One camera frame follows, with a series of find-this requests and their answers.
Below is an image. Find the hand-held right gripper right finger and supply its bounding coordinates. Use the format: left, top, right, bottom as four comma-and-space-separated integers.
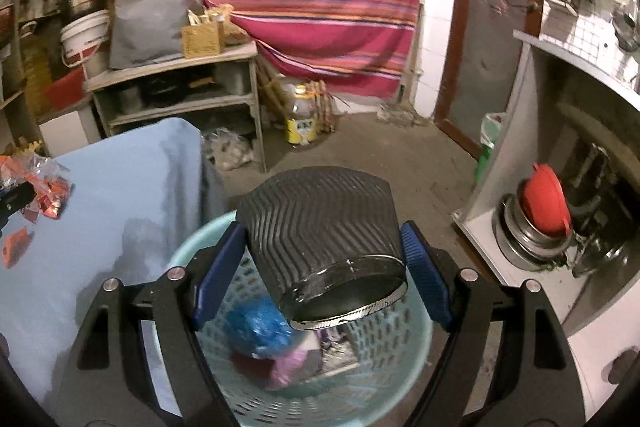
400, 220, 587, 427

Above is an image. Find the white kitchen cabinet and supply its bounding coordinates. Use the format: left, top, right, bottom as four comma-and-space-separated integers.
452, 30, 640, 427

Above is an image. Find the dark metal wok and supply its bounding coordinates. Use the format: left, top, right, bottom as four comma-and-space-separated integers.
572, 227, 640, 278

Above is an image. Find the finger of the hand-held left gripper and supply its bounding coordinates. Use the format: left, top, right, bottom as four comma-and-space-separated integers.
0, 183, 37, 228

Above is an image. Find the grey fabric bag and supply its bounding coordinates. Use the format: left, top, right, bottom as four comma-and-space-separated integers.
109, 0, 206, 70

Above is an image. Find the green and white plastic bag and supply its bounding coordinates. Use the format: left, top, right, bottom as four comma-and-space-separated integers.
475, 112, 506, 185

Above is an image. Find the stack of metal pots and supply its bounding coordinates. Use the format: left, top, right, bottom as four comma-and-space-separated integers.
492, 193, 576, 268

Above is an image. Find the yellow toothed plastic piece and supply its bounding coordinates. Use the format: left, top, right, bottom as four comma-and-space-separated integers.
5, 138, 43, 158

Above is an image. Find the light blue table cloth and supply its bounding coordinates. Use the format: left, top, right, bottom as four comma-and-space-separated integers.
0, 117, 236, 408

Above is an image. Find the white plastic bucket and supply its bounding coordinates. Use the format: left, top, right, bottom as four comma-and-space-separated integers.
60, 9, 111, 68

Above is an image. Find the bundle of wooden sticks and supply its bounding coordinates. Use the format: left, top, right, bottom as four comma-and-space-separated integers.
305, 80, 341, 135

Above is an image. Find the black ribbed cup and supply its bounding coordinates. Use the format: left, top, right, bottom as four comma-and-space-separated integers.
236, 165, 408, 332

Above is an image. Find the clear plastic bag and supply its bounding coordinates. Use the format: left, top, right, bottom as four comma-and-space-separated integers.
202, 129, 256, 172

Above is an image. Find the yellow woven basket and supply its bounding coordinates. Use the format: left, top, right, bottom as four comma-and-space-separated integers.
181, 19, 222, 59

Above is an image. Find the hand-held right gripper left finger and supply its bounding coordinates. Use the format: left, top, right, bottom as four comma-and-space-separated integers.
62, 222, 248, 427

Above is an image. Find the yellow oil jug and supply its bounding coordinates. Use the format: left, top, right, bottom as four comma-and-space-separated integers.
22, 42, 53, 108

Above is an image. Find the grey foil wrapper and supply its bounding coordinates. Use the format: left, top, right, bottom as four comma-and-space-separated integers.
320, 327, 361, 373

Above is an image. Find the metal kettle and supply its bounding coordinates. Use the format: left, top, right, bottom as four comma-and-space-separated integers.
612, 2, 640, 52

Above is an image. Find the red plastic box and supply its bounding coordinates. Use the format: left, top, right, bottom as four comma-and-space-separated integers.
42, 69, 83, 110

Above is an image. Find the light blue perforated basket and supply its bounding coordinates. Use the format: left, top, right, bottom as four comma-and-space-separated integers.
150, 209, 435, 427

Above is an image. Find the oil bottle with yellow label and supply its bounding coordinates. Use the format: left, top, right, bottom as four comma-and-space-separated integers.
285, 85, 319, 148

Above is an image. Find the grey stone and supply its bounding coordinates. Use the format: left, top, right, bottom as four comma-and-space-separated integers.
376, 104, 426, 128

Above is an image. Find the grey door with brown frame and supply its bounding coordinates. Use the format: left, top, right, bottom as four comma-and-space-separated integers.
434, 0, 548, 160

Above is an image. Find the pink plastic wrapper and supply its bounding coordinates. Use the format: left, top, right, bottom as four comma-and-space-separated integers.
270, 342, 321, 390

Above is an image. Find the black pan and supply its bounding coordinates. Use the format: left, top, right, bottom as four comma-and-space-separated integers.
142, 79, 188, 105

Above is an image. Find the grey wooden shelf table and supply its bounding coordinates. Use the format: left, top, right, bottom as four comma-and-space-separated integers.
84, 42, 268, 172

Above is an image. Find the blue plastic bag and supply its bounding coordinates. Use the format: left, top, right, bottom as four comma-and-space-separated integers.
225, 297, 296, 355

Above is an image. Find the orange flat wrapper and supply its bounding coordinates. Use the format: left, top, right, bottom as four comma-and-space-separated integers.
2, 229, 31, 269

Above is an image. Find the red snack wrapper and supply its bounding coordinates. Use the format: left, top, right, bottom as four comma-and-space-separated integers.
20, 157, 73, 220

